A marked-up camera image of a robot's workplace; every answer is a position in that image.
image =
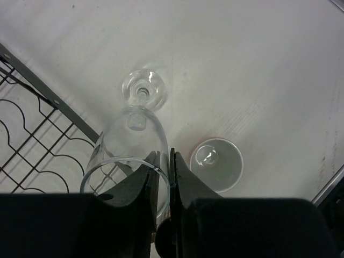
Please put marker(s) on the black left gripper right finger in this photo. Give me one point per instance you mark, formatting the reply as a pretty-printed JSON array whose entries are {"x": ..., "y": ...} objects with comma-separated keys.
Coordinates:
[{"x": 204, "y": 224}]

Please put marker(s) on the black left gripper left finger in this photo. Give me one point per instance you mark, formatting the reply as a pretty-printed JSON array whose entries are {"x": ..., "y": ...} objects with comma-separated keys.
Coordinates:
[{"x": 117, "y": 223}]

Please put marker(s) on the pink ceramic mug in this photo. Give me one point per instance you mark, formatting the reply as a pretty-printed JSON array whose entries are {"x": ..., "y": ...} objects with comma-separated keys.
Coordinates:
[{"x": 218, "y": 163}]

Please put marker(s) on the clear wine glass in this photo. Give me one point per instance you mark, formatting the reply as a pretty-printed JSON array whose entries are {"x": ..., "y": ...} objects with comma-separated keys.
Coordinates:
[{"x": 134, "y": 139}]

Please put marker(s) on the black wire dish rack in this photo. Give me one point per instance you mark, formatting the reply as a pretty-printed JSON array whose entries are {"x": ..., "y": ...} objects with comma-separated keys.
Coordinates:
[{"x": 45, "y": 144}]

